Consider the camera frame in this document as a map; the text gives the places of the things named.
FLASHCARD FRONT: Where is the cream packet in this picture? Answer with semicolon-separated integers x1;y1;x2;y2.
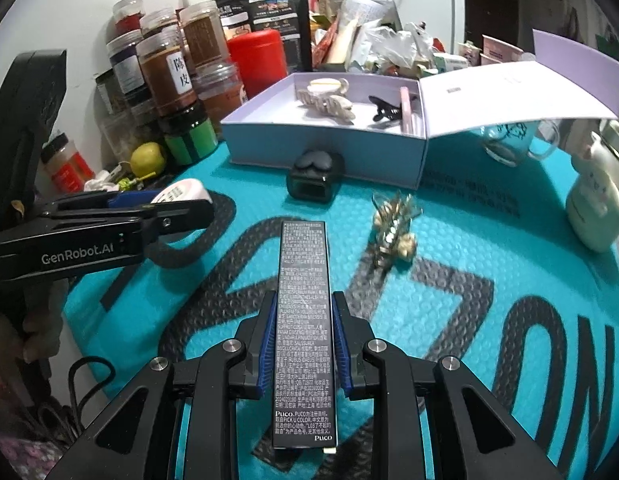
325;16;363;66

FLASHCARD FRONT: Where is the clear glass mug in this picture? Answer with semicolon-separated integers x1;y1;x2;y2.
477;119;561;167

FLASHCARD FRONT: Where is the white printed paper packet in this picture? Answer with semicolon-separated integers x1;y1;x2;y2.
339;0;386;29

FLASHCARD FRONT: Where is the dark brown door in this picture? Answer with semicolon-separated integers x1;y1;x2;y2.
463;0;521;42

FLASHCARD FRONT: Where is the clear plastic bag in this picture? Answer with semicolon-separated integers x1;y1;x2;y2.
362;21;436;69

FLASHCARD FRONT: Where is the cream cartoon bottle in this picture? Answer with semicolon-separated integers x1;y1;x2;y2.
564;130;619;254

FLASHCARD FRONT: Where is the lavender gift box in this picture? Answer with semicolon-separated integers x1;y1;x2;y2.
220;29;619;191

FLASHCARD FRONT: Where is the yellow lemon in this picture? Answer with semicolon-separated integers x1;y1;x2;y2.
130;142;167;177

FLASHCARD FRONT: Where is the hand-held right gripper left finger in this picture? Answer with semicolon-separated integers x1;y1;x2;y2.
52;290;279;480

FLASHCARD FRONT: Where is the black printed food bag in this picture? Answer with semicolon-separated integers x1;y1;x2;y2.
213;0;313;74

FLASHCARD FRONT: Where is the green white medicine box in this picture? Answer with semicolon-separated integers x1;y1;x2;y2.
432;52;471;74

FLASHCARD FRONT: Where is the gold hair claw clip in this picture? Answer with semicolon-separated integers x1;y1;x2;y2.
366;192;423;274

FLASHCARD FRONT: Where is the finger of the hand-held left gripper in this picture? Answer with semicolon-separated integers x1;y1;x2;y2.
36;198;216;252
48;188;164;212

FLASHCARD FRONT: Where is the beige hair claw clip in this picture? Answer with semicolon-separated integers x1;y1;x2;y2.
296;76;357;125

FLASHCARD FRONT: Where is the long black cosmetic box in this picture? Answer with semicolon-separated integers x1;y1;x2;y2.
271;219;338;457

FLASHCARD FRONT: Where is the black hair clip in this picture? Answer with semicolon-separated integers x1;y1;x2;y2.
367;94;405;124

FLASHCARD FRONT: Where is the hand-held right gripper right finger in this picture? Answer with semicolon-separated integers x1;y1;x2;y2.
331;290;565;480

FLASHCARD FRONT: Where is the red canister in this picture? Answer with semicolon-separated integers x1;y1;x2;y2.
226;29;286;107

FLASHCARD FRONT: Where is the person's left hand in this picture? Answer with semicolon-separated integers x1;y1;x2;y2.
0;307;65;367

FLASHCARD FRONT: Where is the red snack packet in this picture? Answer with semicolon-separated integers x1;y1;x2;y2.
312;25;341;69

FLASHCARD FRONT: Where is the group of clear spice jars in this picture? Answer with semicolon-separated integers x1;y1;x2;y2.
94;0;246;162

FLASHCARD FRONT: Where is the black looped cord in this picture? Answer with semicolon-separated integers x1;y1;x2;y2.
64;355;116;442

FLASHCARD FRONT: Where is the green label dark jar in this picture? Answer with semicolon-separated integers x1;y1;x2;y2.
158;102;221;166

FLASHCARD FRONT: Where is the white refrigerator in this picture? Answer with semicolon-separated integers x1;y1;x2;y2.
345;0;466;57

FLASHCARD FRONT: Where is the dark translucent earbud case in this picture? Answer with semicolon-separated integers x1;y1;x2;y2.
287;149;347;206

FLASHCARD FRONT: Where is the red label bottle black cap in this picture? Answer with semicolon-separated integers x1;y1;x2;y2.
41;132;98;195

